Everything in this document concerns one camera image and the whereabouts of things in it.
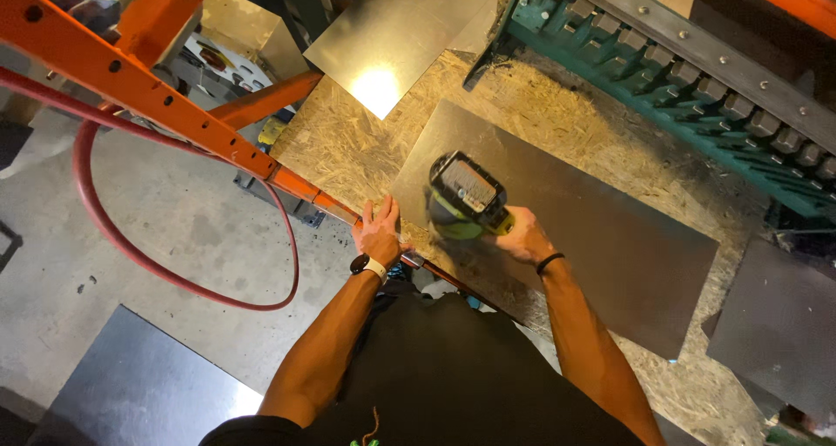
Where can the person's right hand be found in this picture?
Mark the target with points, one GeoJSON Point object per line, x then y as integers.
{"type": "Point", "coordinates": [522, 238]}

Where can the person's left hand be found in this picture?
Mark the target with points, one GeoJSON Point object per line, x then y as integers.
{"type": "Point", "coordinates": [379, 235]}

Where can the person's right fingers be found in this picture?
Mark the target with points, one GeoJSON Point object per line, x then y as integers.
{"type": "Point", "coordinates": [514, 222]}

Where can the large grey sheet metal panel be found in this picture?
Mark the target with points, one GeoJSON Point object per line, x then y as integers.
{"type": "Point", "coordinates": [561, 230]}

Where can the black wrist band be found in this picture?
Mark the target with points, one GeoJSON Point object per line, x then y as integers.
{"type": "Point", "coordinates": [550, 262]}

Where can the white band smartwatch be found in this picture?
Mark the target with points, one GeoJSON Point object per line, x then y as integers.
{"type": "Point", "coordinates": [369, 264]}

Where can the person's black shirt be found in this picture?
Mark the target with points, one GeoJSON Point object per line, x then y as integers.
{"type": "Point", "coordinates": [431, 380]}

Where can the green sheet metal brake machine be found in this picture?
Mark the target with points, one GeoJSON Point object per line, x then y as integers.
{"type": "Point", "coordinates": [673, 80]}

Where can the shiny sheet metal panel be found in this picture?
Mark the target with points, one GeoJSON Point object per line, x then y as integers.
{"type": "Point", "coordinates": [402, 38]}

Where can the grey sheet metal stack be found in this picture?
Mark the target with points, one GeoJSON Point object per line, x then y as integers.
{"type": "Point", "coordinates": [777, 328]}

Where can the folded sheet metal box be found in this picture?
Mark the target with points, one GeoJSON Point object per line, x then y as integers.
{"type": "Point", "coordinates": [251, 31]}

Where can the cluttered machine with white panel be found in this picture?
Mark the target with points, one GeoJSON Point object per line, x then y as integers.
{"type": "Point", "coordinates": [215, 64]}

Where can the dark sheet metal panel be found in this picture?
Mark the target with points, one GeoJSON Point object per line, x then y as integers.
{"type": "Point", "coordinates": [143, 387]}

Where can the orange steel rack frame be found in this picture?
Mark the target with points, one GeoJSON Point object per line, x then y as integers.
{"type": "Point", "coordinates": [170, 100]}

